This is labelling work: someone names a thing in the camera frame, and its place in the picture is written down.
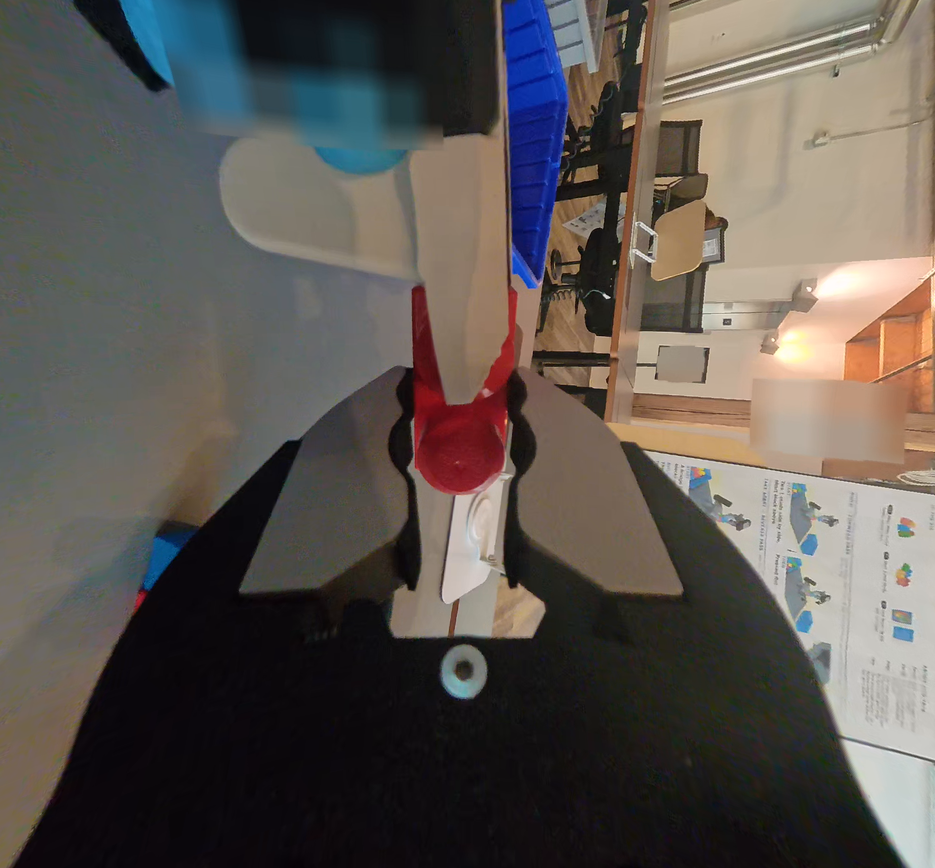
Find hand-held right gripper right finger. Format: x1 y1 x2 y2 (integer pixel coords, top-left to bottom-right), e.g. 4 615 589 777
504 369 686 602

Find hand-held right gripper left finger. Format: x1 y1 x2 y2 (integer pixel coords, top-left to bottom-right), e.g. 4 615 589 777
238 365 423 599

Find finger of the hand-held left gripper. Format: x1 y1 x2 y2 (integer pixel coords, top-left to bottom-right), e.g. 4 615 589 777
219 136 422 282
408 0 521 409

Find blue plastic bin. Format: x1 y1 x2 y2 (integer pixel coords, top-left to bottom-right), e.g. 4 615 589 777
503 0 572 290

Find red mega block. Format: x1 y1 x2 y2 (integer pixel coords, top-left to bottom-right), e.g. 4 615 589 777
411 285 521 498

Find blue mega block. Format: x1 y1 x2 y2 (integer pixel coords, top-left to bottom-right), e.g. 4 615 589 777
142 523 200 593

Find black office chair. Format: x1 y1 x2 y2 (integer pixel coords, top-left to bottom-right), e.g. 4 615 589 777
544 225 623 336

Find black mesh chair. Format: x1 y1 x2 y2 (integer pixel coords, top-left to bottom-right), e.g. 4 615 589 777
656 119 704 178

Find printed instruction sheet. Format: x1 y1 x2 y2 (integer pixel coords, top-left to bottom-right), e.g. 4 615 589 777
643 450 935 763

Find metal ceiling pipe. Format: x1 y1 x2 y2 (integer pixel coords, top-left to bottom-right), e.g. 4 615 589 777
661 17 888 105

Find wooden shelf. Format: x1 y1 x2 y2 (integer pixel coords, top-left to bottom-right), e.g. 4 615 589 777
843 276 935 383

